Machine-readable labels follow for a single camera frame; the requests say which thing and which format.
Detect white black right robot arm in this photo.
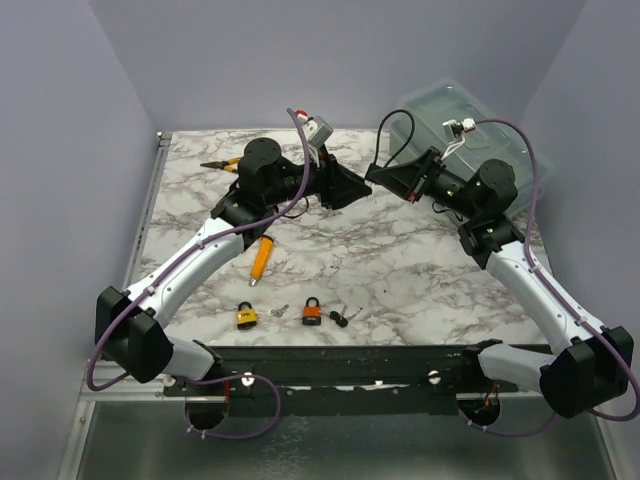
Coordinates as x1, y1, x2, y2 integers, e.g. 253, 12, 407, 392
366, 148, 634, 418

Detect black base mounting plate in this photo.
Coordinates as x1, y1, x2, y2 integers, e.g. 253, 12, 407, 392
164, 345, 492, 417

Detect silver padlock keys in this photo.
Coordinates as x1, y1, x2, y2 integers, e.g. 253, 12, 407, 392
269, 304, 289, 318

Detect clear green plastic toolbox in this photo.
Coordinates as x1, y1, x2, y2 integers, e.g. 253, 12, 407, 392
389, 78, 533, 218

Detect orange padlock with keys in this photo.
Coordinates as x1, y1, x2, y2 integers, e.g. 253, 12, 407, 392
302, 297, 322, 326

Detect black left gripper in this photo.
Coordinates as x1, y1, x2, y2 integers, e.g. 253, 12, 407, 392
265, 144, 373, 210

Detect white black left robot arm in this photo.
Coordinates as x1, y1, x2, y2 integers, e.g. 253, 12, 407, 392
95, 137, 371, 395

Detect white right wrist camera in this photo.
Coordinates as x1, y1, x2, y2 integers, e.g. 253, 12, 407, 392
441, 117, 476, 160

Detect aluminium rail frame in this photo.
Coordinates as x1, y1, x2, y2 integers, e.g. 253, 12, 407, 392
54, 130, 621, 480

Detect yellow utility knife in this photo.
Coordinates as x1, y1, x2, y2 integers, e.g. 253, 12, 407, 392
249, 235, 275, 287

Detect black usb cable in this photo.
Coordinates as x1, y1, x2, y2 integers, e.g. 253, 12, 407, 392
375, 109, 417, 171

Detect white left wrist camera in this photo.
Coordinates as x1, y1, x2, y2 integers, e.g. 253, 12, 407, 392
303, 116, 334, 150

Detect yellow padlock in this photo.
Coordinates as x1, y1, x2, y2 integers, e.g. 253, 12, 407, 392
236, 301, 258, 331

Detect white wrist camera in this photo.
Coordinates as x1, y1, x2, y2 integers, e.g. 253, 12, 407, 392
441, 117, 476, 160
303, 116, 334, 150

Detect yellow handled pliers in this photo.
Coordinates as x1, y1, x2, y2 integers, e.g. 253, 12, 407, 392
200, 157, 241, 174

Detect black headed padlock keys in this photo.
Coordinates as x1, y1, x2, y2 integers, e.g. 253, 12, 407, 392
329, 307, 362, 328

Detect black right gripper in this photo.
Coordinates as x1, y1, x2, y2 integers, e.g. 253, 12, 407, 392
371, 146, 481, 221

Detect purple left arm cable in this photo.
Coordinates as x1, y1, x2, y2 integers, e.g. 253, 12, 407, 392
87, 106, 316, 441

